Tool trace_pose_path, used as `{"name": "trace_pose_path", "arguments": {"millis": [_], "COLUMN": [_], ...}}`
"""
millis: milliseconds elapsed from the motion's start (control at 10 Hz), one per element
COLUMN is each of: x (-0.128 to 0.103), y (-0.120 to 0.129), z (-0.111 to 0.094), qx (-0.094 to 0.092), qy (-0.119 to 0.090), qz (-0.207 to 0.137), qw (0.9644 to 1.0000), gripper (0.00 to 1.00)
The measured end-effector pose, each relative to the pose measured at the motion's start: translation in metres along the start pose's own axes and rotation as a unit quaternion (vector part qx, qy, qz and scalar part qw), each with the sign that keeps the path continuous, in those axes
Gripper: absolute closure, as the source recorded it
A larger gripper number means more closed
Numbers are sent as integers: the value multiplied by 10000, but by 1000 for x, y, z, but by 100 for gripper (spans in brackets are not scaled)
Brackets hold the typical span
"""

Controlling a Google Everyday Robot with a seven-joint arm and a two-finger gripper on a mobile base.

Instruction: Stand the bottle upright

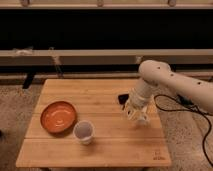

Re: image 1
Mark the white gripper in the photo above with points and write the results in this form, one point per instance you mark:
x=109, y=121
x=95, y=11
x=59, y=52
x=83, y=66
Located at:
x=140, y=104

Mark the black and red phone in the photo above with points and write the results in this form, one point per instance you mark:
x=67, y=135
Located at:
x=122, y=98

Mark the clear plastic bottle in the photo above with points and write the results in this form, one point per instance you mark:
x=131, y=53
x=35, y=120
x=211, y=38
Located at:
x=136, y=114

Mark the wooden table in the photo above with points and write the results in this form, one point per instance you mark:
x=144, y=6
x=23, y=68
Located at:
x=116, y=142

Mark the orange plate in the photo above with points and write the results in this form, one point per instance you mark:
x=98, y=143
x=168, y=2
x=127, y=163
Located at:
x=58, y=117

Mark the translucent plastic cup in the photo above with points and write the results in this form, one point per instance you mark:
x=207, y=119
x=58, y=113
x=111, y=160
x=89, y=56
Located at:
x=83, y=132

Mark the grey metal rail beam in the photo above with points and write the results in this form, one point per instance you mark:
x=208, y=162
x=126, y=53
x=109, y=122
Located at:
x=103, y=57

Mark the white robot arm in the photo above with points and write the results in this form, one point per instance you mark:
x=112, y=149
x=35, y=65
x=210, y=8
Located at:
x=154, y=73

